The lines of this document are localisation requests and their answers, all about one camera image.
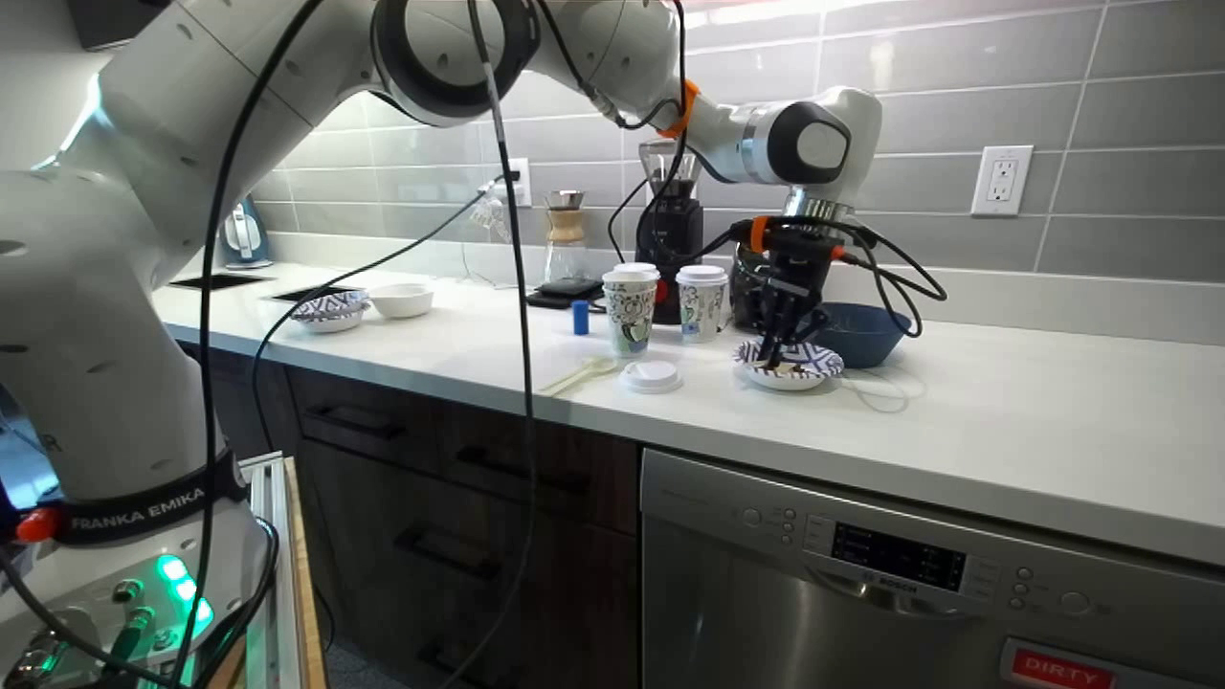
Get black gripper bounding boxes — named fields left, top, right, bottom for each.
left=742, top=249, right=834, bottom=374

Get lidded patterned paper cup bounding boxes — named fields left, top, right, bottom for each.
left=673, top=260, right=736, bottom=346

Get dark blue bowl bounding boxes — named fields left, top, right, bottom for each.
left=815, top=297, right=916, bottom=370

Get white plastic cup lid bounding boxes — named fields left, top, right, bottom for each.
left=620, top=357, right=686, bottom=393

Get open patterned paper cup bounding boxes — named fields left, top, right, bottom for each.
left=599, top=260, right=662, bottom=364

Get black coffee grinder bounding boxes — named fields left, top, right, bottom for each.
left=632, top=138, right=708, bottom=328

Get black coffee scale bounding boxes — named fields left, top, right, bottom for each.
left=523, top=280, right=607, bottom=315

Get plain white bowl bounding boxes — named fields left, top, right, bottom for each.
left=363, top=280, right=438, bottom=323

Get glass pour-over carafe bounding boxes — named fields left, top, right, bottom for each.
left=539, top=189, right=603, bottom=295

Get stainless steel dishwasher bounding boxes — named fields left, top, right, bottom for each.
left=634, top=444, right=1225, bottom=689

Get dark wood drawer cabinet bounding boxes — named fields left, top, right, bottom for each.
left=177, top=332, right=648, bottom=689

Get red white sticker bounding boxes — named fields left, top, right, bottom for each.
left=995, top=638, right=1120, bottom=689

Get blue translucent container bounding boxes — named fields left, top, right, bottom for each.
left=214, top=189, right=276, bottom=272

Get robot stand green lights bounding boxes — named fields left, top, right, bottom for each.
left=0, top=511, right=283, bottom=689

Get black wrist camera orange mount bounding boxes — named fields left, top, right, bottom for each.
left=742, top=211, right=872, bottom=260

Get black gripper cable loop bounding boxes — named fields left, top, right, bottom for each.
left=826, top=218, right=947, bottom=341

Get orange cable strap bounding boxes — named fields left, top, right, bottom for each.
left=662, top=78, right=702, bottom=140

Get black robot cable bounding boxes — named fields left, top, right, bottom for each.
left=164, top=0, right=329, bottom=689
left=433, top=0, right=535, bottom=689

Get white wall outlet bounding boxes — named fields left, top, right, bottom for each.
left=497, top=152, right=535, bottom=211
left=968, top=140, right=1037, bottom=223

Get black drawer handle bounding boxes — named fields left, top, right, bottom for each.
left=304, top=402, right=401, bottom=444
left=391, top=523, right=505, bottom=586
left=418, top=638, right=514, bottom=689
left=450, top=442, right=565, bottom=496

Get white metal frame post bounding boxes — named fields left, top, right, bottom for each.
left=233, top=447, right=334, bottom=689

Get black flat panel silver frame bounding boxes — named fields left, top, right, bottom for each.
left=164, top=263, right=279, bottom=295

